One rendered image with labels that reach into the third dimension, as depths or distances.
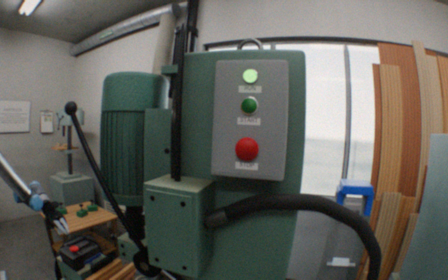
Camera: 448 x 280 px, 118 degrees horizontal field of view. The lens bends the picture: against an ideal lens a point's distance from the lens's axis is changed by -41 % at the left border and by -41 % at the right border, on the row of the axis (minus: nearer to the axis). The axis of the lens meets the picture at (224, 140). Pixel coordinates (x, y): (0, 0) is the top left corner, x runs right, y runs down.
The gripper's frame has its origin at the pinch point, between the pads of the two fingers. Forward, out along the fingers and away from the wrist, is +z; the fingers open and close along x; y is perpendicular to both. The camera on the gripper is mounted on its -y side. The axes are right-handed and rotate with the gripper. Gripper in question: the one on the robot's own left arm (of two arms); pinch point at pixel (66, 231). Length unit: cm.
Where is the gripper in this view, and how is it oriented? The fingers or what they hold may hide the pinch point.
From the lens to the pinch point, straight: 112.6
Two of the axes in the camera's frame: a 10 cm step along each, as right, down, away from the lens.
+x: -2.7, 0.4, -9.6
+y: -5.2, 8.4, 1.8
